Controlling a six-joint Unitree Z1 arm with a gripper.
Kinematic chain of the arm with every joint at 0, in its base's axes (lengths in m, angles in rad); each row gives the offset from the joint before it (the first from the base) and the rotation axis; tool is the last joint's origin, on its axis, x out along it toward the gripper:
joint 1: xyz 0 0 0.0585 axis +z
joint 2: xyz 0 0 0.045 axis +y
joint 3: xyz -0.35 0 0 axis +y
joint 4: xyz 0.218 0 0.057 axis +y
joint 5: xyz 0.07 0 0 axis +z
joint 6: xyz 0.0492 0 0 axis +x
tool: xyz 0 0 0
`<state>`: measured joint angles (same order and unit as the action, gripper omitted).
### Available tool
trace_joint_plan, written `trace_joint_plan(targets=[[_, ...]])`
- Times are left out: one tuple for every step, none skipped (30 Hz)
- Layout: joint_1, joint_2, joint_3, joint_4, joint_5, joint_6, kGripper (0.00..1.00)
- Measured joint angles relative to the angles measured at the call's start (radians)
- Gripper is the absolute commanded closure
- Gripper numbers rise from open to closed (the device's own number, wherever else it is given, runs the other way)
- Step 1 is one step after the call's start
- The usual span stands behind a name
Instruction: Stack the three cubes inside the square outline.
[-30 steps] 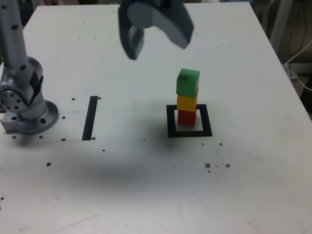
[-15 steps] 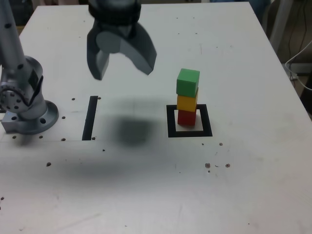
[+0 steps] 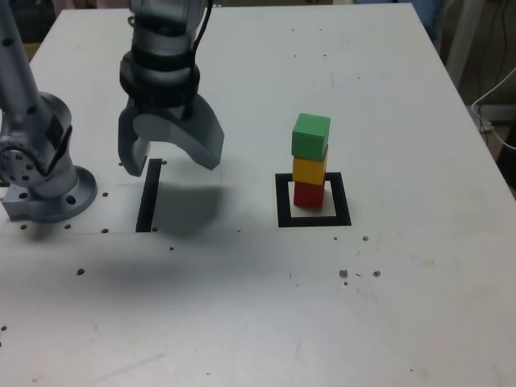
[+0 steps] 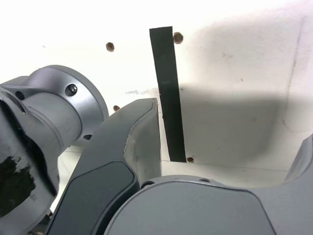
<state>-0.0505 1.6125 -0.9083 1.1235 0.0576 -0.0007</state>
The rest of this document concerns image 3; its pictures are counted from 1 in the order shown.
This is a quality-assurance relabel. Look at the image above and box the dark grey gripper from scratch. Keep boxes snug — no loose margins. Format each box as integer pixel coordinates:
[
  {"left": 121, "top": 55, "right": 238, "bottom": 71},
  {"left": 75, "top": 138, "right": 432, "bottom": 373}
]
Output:
[{"left": 117, "top": 94, "right": 226, "bottom": 177}]

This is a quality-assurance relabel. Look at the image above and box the yellow cube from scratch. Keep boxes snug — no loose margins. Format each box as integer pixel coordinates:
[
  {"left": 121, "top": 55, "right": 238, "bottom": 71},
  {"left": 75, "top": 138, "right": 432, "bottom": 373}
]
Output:
[{"left": 292, "top": 155, "right": 330, "bottom": 186}]

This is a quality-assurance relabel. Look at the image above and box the green cube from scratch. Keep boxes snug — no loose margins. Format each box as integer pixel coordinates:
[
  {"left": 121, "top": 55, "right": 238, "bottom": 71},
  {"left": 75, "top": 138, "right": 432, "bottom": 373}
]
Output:
[{"left": 291, "top": 113, "right": 331, "bottom": 160}]

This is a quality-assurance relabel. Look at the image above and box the red cube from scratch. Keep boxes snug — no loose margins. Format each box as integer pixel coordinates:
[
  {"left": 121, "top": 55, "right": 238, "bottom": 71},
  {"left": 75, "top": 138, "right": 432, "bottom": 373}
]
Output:
[{"left": 293, "top": 181, "right": 326, "bottom": 210}]

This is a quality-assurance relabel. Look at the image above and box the black tape square outline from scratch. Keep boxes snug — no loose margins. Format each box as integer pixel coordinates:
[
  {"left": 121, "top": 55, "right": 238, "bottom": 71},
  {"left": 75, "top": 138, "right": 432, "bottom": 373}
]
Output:
[{"left": 275, "top": 172, "right": 352, "bottom": 228}]

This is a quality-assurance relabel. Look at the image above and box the black tape strip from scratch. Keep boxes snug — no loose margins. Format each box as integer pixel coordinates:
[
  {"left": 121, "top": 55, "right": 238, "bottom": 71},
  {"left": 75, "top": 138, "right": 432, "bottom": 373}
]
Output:
[{"left": 135, "top": 158, "right": 163, "bottom": 234}]

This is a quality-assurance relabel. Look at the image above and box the beige box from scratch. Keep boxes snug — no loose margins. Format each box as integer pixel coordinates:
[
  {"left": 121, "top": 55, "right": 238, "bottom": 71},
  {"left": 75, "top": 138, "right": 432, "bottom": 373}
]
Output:
[{"left": 481, "top": 103, "right": 516, "bottom": 123}]

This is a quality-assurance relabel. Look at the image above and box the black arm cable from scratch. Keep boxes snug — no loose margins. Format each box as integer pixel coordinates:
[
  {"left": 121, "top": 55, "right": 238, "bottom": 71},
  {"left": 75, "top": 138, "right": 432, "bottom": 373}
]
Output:
[{"left": 185, "top": 0, "right": 214, "bottom": 119}]

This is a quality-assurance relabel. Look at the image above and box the white frame post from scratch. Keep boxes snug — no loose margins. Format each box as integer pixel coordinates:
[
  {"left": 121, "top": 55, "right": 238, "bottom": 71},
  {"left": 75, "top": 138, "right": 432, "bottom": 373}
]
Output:
[{"left": 445, "top": 0, "right": 483, "bottom": 88}]

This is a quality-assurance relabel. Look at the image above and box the white cable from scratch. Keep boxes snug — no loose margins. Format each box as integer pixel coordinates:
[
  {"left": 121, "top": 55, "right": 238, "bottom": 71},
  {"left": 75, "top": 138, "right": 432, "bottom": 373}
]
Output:
[{"left": 470, "top": 66, "right": 516, "bottom": 150}]

